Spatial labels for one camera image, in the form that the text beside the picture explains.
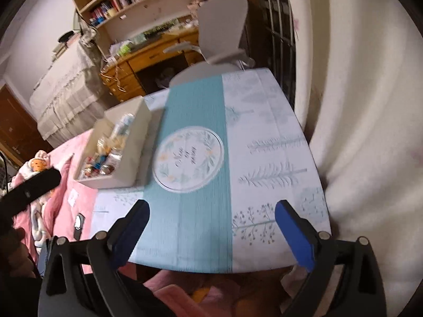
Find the red white crinkled packet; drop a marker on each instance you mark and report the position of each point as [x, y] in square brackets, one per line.
[95, 168]

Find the wooden desk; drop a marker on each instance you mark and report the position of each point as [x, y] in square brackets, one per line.
[132, 72]

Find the grey office chair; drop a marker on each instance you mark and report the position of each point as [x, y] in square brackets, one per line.
[221, 29]

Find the white paper tag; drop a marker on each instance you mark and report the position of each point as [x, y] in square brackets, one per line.
[72, 198]

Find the blue leaf print tablecloth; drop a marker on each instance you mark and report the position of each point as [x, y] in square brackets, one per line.
[264, 158]

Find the brown wooden door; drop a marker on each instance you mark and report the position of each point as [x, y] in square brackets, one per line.
[13, 122]

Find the black hat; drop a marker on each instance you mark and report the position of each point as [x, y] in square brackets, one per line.
[67, 35]

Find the grey blue pouch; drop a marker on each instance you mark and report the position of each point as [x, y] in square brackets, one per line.
[45, 249]

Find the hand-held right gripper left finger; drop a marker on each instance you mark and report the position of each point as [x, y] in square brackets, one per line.
[132, 228]

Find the person's left hand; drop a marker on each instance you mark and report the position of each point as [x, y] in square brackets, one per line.
[15, 254]

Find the floral cloth bag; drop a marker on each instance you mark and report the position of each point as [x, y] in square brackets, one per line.
[88, 36]

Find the pink blanket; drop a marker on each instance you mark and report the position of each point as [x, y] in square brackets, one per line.
[82, 201]

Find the plastic bag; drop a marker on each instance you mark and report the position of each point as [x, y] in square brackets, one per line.
[164, 76]

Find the white floral curtain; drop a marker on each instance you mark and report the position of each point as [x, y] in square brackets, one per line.
[363, 122]

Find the green tissue packet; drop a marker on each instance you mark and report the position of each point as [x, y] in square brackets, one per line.
[125, 50]

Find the wooden bookshelf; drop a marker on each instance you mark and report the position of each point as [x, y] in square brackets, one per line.
[148, 10]

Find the black phone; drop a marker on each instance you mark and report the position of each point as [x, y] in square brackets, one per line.
[78, 228]

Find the stack of books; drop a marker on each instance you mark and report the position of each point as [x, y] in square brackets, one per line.
[62, 48]

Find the stuffed doll toy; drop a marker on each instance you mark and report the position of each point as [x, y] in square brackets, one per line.
[36, 165]

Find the metal window grille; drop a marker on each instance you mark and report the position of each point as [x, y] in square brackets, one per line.
[274, 23]

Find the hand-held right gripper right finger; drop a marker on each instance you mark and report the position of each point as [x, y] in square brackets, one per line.
[294, 234]

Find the white plastic storage box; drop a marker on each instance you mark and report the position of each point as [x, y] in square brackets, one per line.
[132, 158]

